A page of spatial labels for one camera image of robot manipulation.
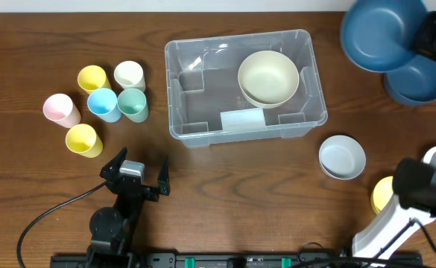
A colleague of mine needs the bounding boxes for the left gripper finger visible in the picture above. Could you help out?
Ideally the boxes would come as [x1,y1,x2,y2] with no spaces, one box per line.
[100,147,127,181]
[157,156,171,196]

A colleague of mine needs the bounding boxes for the dark blue bowl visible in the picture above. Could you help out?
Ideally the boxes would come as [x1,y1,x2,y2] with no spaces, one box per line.
[340,0,427,73]
[383,55,436,106]

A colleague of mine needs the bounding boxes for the large cream bowl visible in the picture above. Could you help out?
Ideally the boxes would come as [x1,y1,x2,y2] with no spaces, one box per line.
[237,51,300,109]

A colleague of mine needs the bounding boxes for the grey small bowl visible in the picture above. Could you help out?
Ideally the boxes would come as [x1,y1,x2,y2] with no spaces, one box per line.
[318,135,366,180]

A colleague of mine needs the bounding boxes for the yellow small bowl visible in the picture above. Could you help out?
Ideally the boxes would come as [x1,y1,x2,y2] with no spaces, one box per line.
[370,176,393,214]

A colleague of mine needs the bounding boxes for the white small bowl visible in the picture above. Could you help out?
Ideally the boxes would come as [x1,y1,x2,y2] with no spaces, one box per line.
[422,146,436,164]

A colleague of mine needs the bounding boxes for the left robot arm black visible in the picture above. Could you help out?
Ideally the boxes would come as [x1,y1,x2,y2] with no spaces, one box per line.
[85,147,171,268]

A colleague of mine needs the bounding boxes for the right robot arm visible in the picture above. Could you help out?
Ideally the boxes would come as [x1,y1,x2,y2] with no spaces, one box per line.
[352,12,436,266]

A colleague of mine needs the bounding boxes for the clear plastic storage container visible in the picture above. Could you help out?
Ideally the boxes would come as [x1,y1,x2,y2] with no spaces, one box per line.
[165,29,328,147]

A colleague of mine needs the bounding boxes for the yellow cup lower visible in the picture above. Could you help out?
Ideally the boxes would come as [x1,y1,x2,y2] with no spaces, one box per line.
[66,124,103,158]

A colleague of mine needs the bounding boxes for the yellow cup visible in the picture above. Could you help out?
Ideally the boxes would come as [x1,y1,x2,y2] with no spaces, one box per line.
[66,124,103,158]
[78,66,111,95]

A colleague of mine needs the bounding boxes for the blue cup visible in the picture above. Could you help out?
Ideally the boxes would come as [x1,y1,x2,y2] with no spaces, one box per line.
[87,88,122,123]

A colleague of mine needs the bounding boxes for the green cup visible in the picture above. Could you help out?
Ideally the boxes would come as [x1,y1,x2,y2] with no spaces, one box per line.
[118,88,149,123]

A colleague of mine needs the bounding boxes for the pink cup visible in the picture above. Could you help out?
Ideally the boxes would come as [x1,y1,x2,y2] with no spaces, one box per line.
[42,93,81,128]

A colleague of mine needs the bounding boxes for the yellow cup upper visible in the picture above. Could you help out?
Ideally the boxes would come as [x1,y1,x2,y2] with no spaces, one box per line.
[78,66,111,95]

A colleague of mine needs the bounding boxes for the cream cup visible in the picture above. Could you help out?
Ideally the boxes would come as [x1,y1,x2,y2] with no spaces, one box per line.
[114,60,146,92]

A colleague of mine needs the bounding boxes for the left black cable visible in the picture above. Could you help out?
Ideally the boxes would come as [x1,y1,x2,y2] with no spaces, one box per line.
[16,180,109,268]

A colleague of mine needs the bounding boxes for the black cable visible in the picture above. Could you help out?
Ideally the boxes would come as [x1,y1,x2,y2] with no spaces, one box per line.
[413,219,436,266]
[16,180,109,268]

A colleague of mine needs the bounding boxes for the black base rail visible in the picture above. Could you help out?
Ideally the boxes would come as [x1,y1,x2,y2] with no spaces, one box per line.
[49,252,424,268]

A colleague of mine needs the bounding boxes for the right black cable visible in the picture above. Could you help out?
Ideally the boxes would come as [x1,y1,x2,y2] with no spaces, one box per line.
[413,219,436,266]

